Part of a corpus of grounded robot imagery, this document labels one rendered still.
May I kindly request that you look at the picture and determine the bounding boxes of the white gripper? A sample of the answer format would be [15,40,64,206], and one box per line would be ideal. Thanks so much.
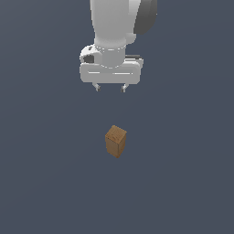
[79,44,144,93]

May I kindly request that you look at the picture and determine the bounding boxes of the brown wooden block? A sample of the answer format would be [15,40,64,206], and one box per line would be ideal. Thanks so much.
[104,124,128,159]

